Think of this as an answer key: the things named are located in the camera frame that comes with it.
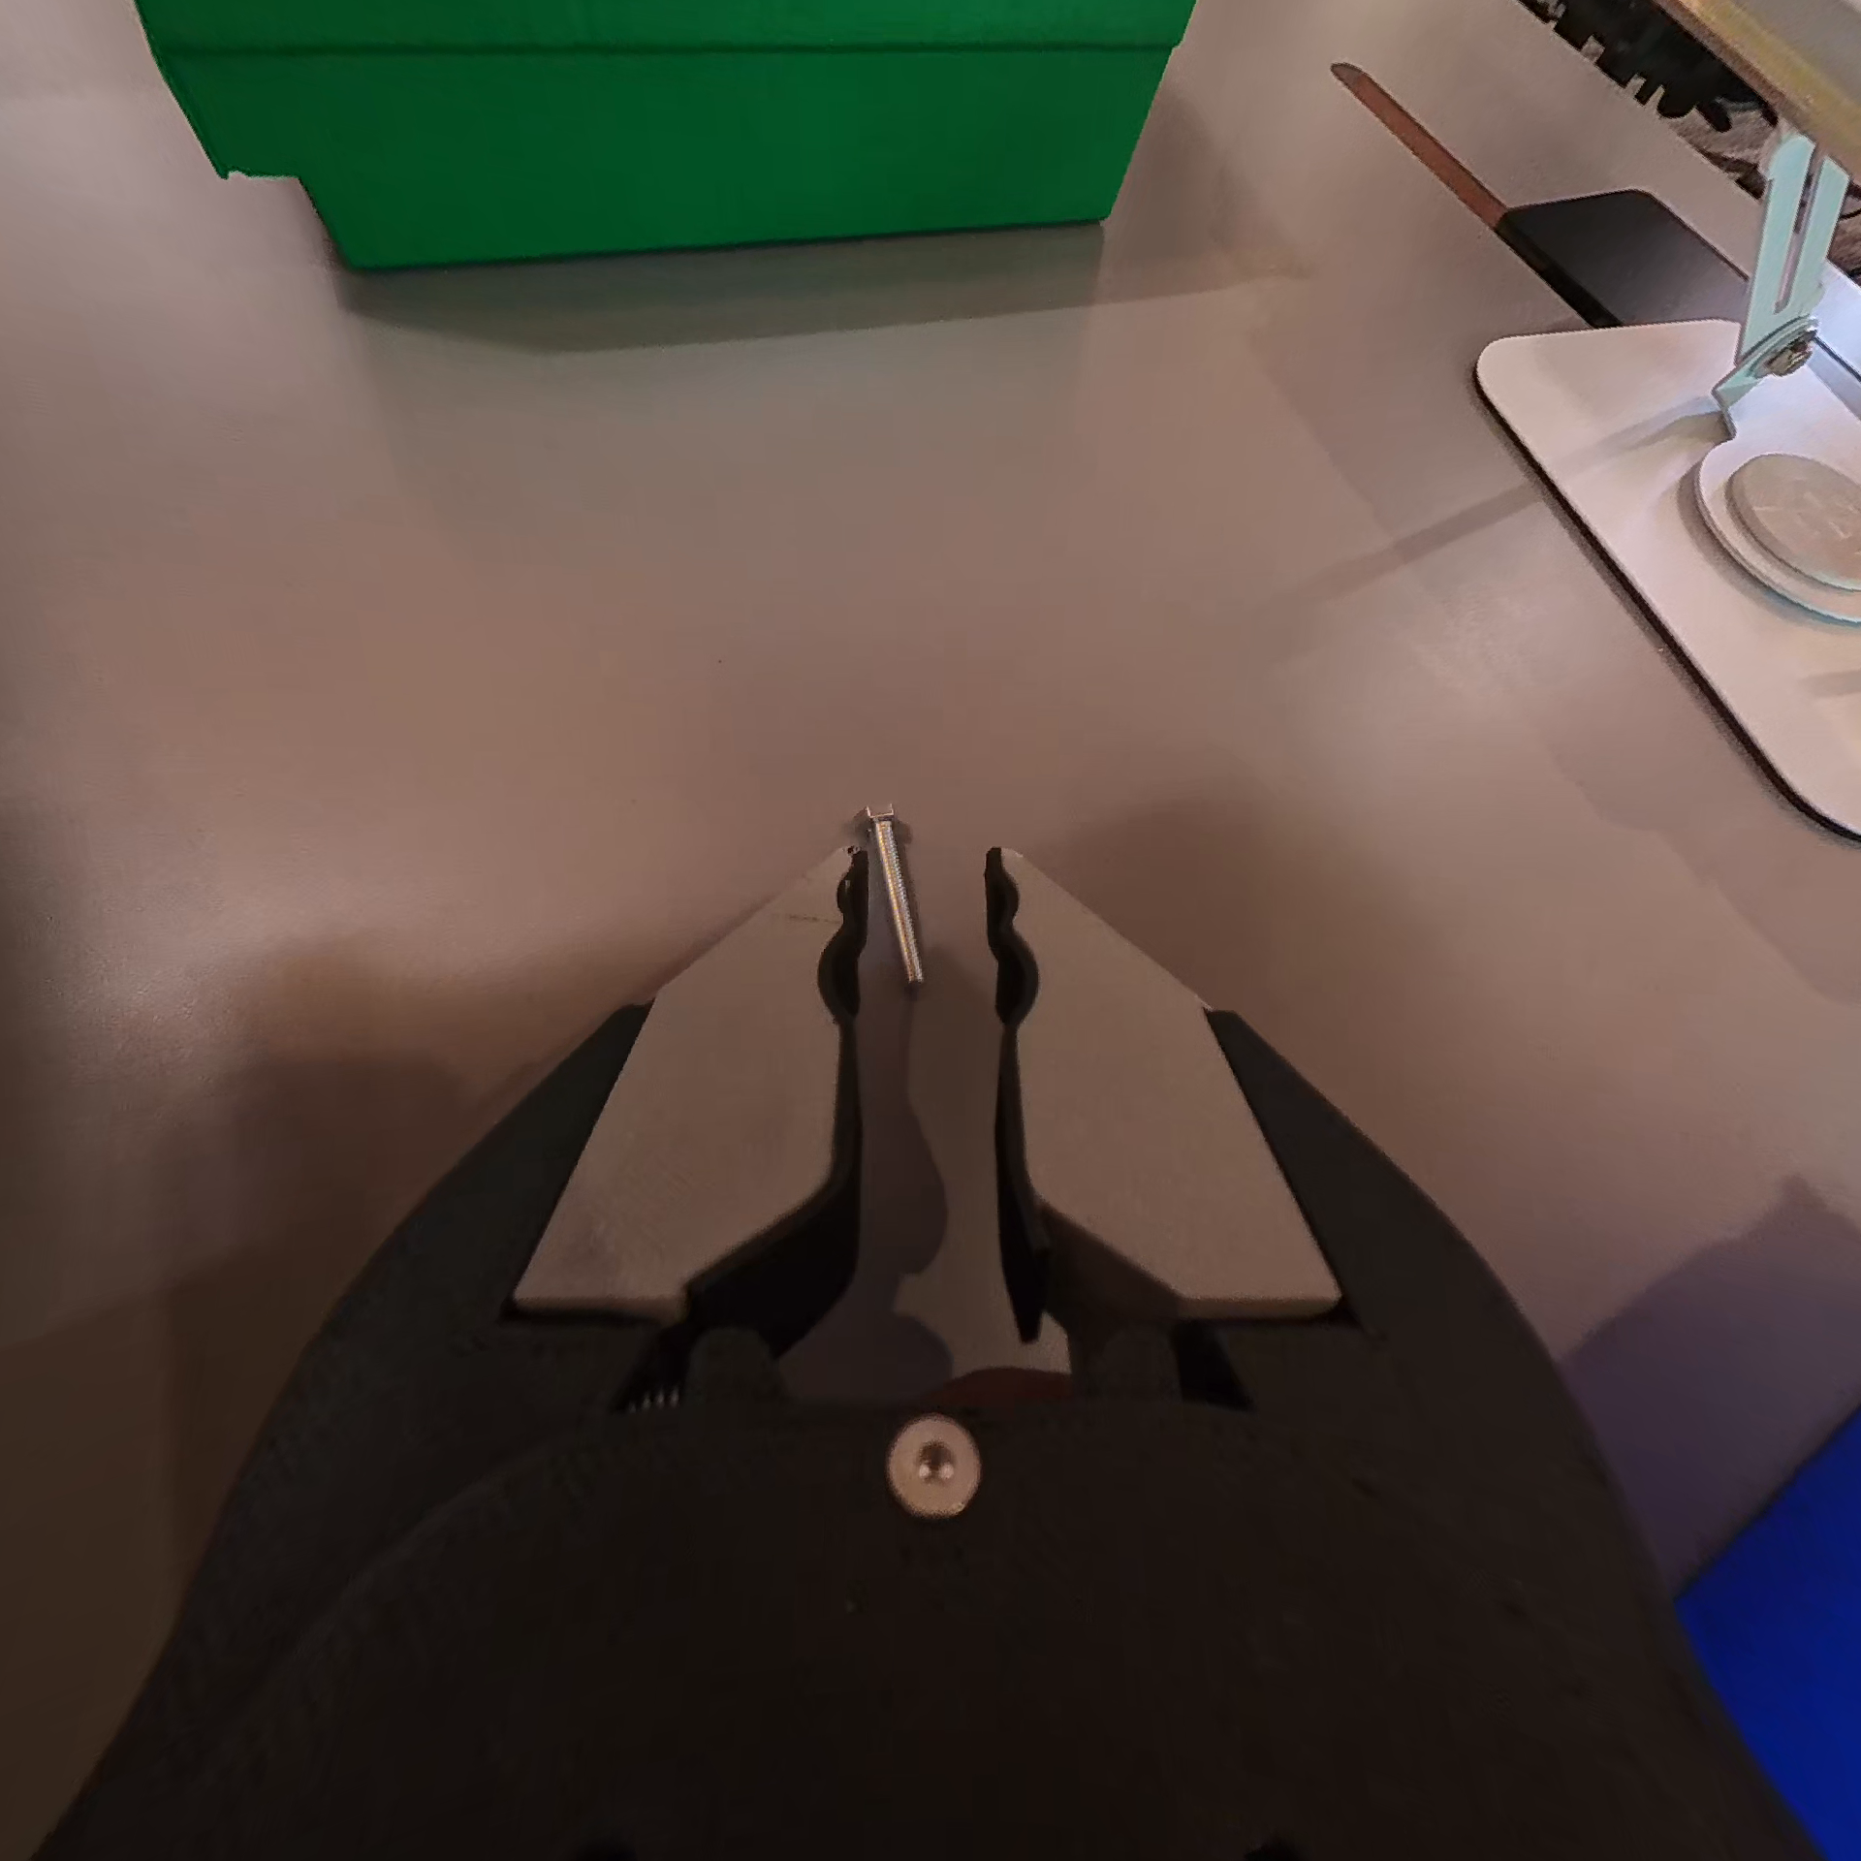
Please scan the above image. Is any green plastic bin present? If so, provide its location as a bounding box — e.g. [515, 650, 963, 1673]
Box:
[133, 0, 1196, 272]

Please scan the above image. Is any blue plastic bin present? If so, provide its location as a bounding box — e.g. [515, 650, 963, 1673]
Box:
[1673, 1453, 1861, 1861]

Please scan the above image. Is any white metal stand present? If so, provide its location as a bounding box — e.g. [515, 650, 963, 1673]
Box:
[1475, 125, 1861, 842]

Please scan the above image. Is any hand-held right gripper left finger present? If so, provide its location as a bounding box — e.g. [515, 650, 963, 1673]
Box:
[510, 846, 876, 1354]

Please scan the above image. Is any black table cable hatch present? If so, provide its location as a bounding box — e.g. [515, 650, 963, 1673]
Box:
[1497, 189, 1746, 329]

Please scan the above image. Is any silver hex bolt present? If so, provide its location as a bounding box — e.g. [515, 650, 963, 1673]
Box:
[860, 804, 928, 988]

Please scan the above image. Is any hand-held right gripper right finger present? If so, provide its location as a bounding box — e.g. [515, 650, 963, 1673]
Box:
[983, 846, 1345, 1348]

